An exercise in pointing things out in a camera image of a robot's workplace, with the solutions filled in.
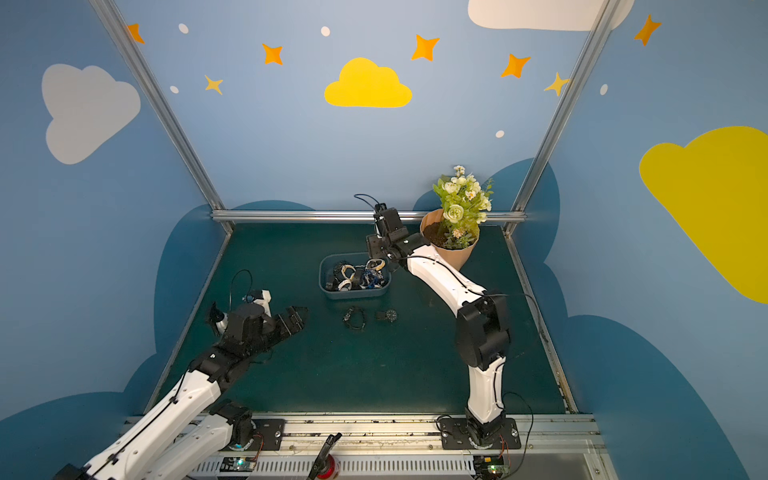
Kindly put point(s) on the aluminium left frame post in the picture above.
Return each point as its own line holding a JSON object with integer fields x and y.
{"x": 113, "y": 22}

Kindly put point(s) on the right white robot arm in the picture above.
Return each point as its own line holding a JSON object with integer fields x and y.
{"x": 482, "y": 335}

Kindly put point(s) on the blue plastic storage box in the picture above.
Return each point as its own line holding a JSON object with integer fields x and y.
{"x": 358, "y": 260}

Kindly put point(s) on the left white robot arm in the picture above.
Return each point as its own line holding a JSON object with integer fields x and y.
{"x": 190, "y": 423}

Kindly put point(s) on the aluminium right frame post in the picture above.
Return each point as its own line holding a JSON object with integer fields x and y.
{"x": 585, "y": 63}

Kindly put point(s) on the green circuit board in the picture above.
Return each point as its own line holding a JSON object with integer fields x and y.
{"x": 237, "y": 465}
{"x": 489, "y": 468}

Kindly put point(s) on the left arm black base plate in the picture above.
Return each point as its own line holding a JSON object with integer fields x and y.
{"x": 264, "y": 434}

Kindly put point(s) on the aluminium rail front frame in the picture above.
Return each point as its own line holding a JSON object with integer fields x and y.
{"x": 404, "y": 434}

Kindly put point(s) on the black digital strap watch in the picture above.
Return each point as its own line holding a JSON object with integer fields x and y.
{"x": 355, "y": 319}

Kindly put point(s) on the right green circuit board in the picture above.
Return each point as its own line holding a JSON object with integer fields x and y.
{"x": 489, "y": 468}

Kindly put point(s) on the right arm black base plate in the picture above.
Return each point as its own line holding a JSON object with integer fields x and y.
{"x": 468, "y": 434}

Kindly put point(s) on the ribbed terracotta flower pot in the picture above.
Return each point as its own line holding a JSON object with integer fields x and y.
{"x": 453, "y": 255}

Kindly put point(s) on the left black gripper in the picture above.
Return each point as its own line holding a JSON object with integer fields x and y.
{"x": 280, "y": 323}

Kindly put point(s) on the cream strap square watch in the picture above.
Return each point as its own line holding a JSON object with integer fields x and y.
{"x": 375, "y": 265}

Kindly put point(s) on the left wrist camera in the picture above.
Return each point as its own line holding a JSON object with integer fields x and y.
{"x": 259, "y": 297}

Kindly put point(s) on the left green circuit board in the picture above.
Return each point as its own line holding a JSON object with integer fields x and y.
{"x": 237, "y": 465}

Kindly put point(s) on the aluminium back frame bar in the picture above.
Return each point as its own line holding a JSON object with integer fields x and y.
{"x": 336, "y": 217}

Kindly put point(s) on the artificial white flower plant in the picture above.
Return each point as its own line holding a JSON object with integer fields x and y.
{"x": 465, "y": 203}

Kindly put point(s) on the small black watch white face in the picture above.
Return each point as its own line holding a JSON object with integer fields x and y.
{"x": 331, "y": 280}

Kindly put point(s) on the red emergency stop button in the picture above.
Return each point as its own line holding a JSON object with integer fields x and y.
{"x": 324, "y": 465}

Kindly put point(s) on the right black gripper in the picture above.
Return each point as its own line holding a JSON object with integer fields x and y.
{"x": 377, "y": 248}

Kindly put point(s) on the aluminium frame post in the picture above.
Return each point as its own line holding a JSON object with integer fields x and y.
{"x": 585, "y": 63}
{"x": 113, "y": 22}

